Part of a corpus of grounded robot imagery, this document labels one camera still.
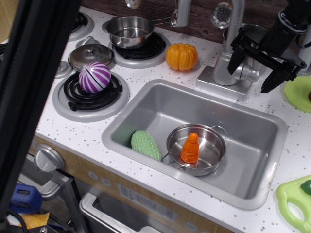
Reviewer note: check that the green cutting board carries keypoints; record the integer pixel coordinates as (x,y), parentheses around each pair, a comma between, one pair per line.
(291,192)

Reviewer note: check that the green bumpy toy gourd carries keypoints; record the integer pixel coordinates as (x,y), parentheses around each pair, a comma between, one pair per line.
(143,142)

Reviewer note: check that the steel pot on burner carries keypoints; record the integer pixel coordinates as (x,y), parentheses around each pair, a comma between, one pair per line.
(130,32)

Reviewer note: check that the blue clamp tool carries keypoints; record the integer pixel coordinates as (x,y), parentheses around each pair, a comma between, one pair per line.
(26,199)

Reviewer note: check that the rear centre black burner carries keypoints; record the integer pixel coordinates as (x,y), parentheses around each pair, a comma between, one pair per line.
(149,55)

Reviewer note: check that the silver stove knob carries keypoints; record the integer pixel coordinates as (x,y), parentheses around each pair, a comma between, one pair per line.
(48,160)

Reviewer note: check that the grey toy sink basin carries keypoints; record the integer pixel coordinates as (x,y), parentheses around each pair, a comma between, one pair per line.
(253,148)

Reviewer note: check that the silver oven door handle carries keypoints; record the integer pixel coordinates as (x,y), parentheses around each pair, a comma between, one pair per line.
(88,210)

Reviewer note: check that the dark green toy vegetable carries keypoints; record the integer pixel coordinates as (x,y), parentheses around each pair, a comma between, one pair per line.
(306,187)

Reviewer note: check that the rear left burner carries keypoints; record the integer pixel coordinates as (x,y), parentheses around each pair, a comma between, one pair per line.
(83,26)

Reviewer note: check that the silver toy faucet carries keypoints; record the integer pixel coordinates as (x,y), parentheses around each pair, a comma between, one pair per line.
(217,79)

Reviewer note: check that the steel pot in sink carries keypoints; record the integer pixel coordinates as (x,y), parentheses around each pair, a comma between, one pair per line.
(212,148)

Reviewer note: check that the hanging slotted spoon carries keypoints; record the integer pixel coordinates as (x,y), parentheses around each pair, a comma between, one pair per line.
(220,15)

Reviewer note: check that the hanging steel spoon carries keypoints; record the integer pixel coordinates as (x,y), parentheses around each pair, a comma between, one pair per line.
(133,4)

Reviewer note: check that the green plate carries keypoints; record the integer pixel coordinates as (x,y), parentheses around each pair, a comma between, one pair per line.
(298,92)

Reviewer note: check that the purple white striped ball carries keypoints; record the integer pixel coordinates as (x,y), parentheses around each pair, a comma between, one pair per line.
(94,77)

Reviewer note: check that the steel pot lid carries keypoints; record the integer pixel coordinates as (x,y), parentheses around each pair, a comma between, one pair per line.
(86,54)

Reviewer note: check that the orange toy pumpkin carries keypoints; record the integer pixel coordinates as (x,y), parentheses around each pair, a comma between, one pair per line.
(181,56)

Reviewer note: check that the black burner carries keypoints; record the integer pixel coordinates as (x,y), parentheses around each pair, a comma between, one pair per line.
(75,104)
(149,55)

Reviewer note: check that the small grey burner cap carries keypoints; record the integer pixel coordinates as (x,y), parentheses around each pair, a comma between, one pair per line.
(64,69)

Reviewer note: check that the black frame post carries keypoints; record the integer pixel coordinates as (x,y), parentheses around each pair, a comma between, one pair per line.
(36,44)

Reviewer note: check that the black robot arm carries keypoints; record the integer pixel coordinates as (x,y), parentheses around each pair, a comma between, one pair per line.
(272,49)

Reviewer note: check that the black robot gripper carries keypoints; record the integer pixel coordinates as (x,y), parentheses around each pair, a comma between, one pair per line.
(248,43)

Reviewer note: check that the front left black burner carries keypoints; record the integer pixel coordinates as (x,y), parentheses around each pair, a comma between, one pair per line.
(75,104)

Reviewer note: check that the orange toy carrot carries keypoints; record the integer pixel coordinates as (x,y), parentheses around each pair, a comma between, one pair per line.
(190,152)

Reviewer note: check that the silver faucet lever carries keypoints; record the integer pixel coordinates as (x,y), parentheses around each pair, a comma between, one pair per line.
(246,72)

